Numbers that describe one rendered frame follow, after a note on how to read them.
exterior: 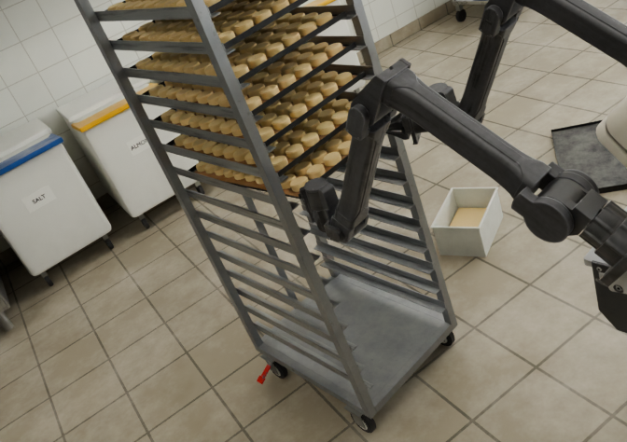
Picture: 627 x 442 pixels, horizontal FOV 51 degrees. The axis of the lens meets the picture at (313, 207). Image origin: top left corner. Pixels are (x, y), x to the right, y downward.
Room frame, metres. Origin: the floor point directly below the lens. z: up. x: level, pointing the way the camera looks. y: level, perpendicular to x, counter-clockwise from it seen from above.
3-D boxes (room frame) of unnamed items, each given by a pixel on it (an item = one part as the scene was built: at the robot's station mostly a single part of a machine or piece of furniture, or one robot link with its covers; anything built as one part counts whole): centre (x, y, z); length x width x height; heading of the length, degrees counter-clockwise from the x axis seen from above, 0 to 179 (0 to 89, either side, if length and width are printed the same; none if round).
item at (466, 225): (2.39, -0.62, 0.08); 0.30 x 0.22 x 0.16; 141
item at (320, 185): (1.33, -0.04, 1.03); 0.12 x 0.09 x 0.11; 33
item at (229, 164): (1.81, 0.21, 1.05); 0.64 x 0.03 x 0.03; 32
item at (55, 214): (3.72, 1.50, 0.39); 0.64 x 0.54 x 0.77; 24
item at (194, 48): (1.81, 0.21, 1.41); 0.64 x 0.03 x 0.03; 32
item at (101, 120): (3.95, 0.90, 0.39); 0.64 x 0.54 x 0.77; 22
